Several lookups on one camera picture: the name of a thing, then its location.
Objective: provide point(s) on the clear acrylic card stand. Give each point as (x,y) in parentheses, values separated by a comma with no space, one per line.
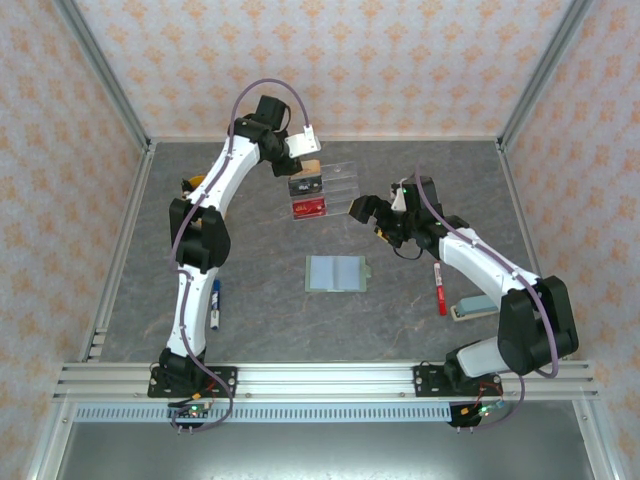
(342,192)

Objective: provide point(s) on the green leather card holder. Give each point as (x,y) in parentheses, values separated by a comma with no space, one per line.
(335,274)

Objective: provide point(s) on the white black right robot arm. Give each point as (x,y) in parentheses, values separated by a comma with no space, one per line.
(475,260)

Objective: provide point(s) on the grey VIP card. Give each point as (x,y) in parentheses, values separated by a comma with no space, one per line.
(305,186)

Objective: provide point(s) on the red whiteboard marker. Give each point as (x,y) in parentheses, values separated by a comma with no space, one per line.
(440,290)

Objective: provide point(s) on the red rectangular box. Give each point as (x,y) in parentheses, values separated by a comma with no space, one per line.
(310,208)

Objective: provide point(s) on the yellow metal bucket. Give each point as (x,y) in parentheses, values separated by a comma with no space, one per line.
(196,179)

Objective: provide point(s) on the blue whiteboard marker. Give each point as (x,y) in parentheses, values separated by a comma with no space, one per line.
(216,305)

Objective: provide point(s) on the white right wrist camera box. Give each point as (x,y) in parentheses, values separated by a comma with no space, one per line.
(398,202)

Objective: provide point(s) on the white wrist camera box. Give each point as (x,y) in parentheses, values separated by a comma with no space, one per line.
(302,142)
(398,202)

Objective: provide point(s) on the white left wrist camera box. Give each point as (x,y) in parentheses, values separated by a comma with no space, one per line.
(302,142)

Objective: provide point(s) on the aluminium back rail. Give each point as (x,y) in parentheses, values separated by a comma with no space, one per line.
(375,138)

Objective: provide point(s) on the aluminium side rail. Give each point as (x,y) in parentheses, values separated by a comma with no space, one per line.
(120,250)
(517,200)

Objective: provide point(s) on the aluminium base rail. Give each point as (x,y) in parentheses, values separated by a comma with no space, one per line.
(325,380)

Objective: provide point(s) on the aluminium frame post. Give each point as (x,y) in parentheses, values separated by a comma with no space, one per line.
(536,85)
(112,85)

